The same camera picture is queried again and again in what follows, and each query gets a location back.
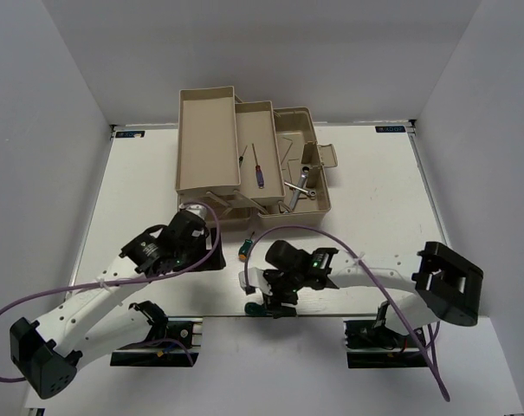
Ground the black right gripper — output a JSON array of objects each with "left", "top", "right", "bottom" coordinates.
[{"left": 262, "top": 270, "right": 306, "bottom": 320}]

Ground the green orange stubby screwdriver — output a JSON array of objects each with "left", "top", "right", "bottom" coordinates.
[{"left": 238, "top": 231, "right": 255, "bottom": 262}]

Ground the large silver ratchet wrench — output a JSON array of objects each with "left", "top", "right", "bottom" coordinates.
[{"left": 289, "top": 166, "right": 315, "bottom": 211}]

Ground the beige plastic toolbox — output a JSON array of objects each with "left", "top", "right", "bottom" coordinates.
[{"left": 175, "top": 86, "right": 338, "bottom": 230}]

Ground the thin black precision screwdriver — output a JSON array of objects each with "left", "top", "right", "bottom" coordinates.
[{"left": 238, "top": 145, "right": 249, "bottom": 168}]

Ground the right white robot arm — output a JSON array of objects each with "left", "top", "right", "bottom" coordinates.
[{"left": 238, "top": 240, "right": 483, "bottom": 346}]

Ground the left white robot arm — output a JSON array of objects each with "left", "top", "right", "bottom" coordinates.
[{"left": 10, "top": 203, "right": 221, "bottom": 400}]

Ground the left blue table label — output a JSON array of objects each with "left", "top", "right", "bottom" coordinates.
[{"left": 115, "top": 131, "right": 146, "bottom": 139}]

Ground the blue table label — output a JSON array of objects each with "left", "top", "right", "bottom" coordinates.
[
  {"left": 115, "top": 131, "right": 146, "bottom": 139},
  {"left": 375, "top": 125, "right": 406, "bottom": 133}
]

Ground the right blue table label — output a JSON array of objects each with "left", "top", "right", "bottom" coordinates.
[{"left": 375, "top": 125, "right": 406, "bottom": 133}]

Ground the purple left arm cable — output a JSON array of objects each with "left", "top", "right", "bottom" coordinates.
[{"left": 0, "top": 199, "right": 223, "bottom": 383}]

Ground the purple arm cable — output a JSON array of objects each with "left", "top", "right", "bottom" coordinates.
[
  {"left": 0, "top": 199, "right": 223, "bottom": 383},
  {"left": 243, "top": 224, "right": 451, "bottom": 402}
]

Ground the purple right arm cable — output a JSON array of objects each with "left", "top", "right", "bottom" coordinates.
[{"left": 243, "top": 224, "right": 451, "bottom": 402}]

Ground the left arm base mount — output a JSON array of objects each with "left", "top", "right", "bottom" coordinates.
[{"left": 110, "top": 318, "right": 203, "bottom": 368}]

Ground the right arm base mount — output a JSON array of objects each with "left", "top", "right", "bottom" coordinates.
[{"left": 344, "top": 319, "right": 427, "bottom": 369}]

